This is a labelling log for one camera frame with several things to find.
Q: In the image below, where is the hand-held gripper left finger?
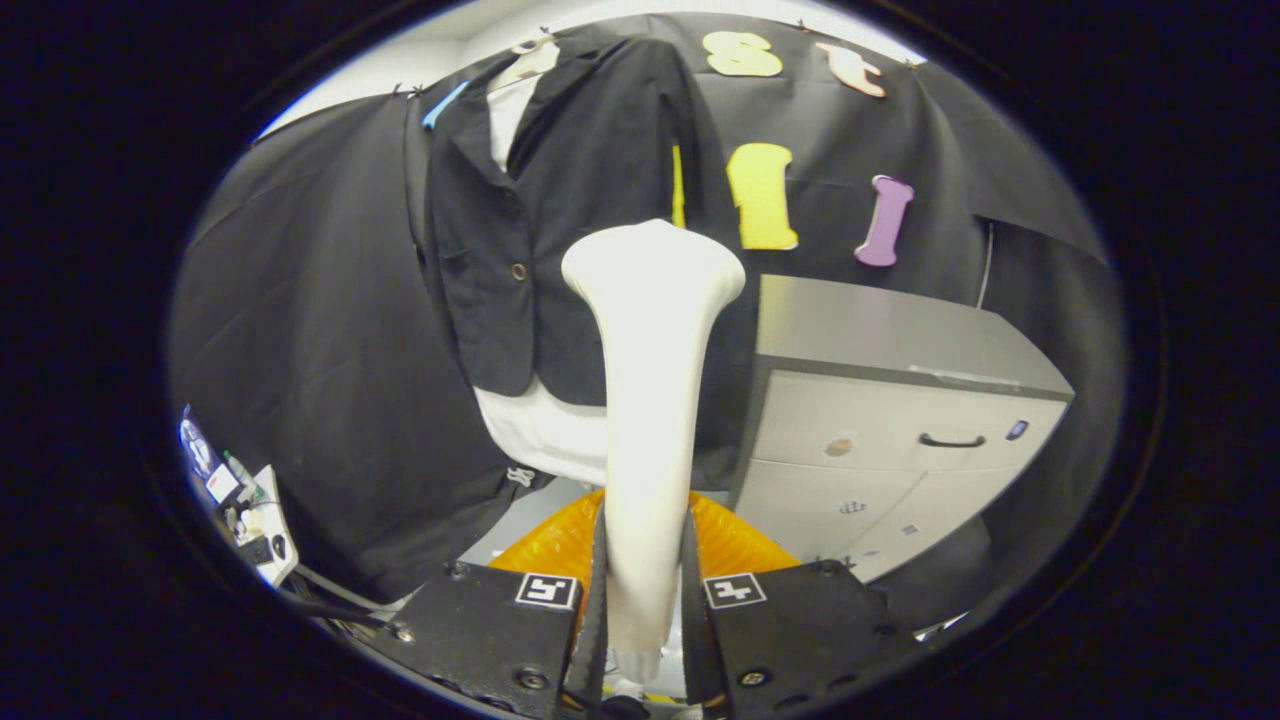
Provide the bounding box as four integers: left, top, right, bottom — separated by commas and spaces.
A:
368, 488, 609, 720

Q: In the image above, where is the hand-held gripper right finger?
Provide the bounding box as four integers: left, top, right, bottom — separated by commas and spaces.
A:
685, 488, 901, 716

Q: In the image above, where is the white shirt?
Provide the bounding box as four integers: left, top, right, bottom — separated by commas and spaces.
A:
472, 72, 611, 488

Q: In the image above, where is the white garment steamer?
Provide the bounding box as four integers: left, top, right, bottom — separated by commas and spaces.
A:
560, 219, 747, 701

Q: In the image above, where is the black suit jacket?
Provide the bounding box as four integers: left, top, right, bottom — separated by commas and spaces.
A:
405, 38, 761, 491

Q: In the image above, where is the cream clothes hanger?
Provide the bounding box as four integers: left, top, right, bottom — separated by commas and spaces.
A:
487, 35, 561, 93

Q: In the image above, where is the white side desk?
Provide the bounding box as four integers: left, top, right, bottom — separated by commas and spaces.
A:
215, 463, 301, 589

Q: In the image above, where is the grey cabinet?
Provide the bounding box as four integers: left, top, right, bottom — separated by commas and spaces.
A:
730, 274, 1076, 586

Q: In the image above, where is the clear plastic bottle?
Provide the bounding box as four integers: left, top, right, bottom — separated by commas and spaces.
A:
222, 450, 263, 501

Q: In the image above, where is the black backdrop cloth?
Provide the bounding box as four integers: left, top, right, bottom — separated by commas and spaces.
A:
170, 12, 1126, 631

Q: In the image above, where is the computer monitor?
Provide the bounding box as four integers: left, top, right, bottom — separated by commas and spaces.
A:
178, 415, 241, 506

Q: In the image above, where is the black cable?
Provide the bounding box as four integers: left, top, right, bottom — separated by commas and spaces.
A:
285, 585, 401, 633

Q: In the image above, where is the thin white cable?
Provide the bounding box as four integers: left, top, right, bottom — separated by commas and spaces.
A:
975, 222, 996, 311

